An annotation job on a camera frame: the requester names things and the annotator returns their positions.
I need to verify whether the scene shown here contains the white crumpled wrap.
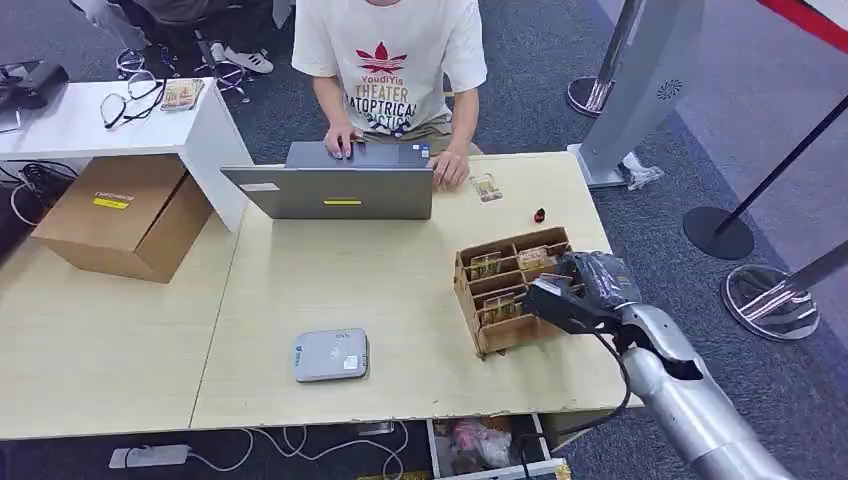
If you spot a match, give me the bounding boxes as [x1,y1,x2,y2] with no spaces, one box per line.
[619,150,666,192]

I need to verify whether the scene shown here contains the card stack in box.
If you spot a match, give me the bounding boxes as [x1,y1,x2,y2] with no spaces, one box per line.
[468,251,505,282]
[517,245,552,270]
[481,294,522,327]

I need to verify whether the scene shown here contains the white side table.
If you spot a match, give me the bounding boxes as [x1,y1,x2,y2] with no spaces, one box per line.
[0,76,254,233]

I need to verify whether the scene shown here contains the white sneaker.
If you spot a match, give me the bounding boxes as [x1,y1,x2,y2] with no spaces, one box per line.
[223,44,276,75]

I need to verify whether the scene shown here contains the white power strip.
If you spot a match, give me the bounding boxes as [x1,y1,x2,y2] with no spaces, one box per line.
[109,443,191,470]

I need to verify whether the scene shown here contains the wooden card box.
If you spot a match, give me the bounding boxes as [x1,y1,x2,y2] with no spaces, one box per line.
[453,226,586,360]

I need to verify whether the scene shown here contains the grey kiosk stand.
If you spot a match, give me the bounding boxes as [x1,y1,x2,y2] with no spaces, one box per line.
[568,0,708,189]

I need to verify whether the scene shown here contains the brown cardboard box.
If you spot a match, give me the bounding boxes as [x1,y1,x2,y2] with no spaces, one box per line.
[31,154,215,285]

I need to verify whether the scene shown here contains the white bin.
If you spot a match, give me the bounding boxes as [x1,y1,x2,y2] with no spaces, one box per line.
[427,413,571,480]

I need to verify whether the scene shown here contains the person's right hand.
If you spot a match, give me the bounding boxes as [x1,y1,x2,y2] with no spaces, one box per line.
[322,121,364,160]

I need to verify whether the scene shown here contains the black device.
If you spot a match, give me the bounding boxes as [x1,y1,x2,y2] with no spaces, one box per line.
[0,59,70,111]

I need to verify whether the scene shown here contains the chrome base stanchion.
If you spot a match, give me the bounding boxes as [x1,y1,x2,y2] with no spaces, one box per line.
[721,239,848,342]
[564,0,647,119]

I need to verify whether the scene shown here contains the grey laptop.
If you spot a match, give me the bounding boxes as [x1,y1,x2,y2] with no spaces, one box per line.
[220,140,436,221]

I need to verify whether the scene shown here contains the person's left hand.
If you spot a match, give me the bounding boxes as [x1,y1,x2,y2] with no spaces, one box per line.
[427,148,472,193]

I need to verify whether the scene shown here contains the chrome chair base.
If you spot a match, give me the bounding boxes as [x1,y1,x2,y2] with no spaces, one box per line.
[115,29,252,102]

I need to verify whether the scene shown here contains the black cable bundle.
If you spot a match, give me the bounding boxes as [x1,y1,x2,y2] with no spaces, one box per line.
[0,160,79,227]

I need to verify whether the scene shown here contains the white cable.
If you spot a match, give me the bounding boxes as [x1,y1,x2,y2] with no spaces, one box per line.
[187,421,410,480]

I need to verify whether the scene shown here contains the flat grey card reader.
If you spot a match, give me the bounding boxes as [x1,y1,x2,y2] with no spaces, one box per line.
[292,328,370,384]

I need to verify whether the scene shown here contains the red barrier belt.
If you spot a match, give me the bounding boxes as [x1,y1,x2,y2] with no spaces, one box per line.
[757,0,848,53]

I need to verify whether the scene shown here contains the black-framed eyeglasses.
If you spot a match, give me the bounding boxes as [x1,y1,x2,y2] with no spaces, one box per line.
[99,69,168,130]

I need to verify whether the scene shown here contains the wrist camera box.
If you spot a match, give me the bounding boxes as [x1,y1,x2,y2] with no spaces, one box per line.
[521,276,621,337]

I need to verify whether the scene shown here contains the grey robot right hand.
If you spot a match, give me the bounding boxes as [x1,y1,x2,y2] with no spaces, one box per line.
[557,250,643,311]

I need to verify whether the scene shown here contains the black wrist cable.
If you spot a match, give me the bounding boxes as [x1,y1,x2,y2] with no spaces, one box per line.
[516,331,633,480]

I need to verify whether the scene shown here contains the person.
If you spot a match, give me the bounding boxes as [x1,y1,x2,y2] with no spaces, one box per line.
[291,0,489,193]
[69,0,293,74]

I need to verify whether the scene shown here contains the card stack on table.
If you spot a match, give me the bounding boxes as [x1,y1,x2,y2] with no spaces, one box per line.
[159,78,206,113]

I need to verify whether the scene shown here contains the pink plastic bag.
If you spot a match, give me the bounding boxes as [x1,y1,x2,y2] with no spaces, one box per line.
[452,419,513,469]

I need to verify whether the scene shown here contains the black base stanchion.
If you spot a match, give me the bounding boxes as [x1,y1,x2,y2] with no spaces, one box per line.
[682,93,848,261]

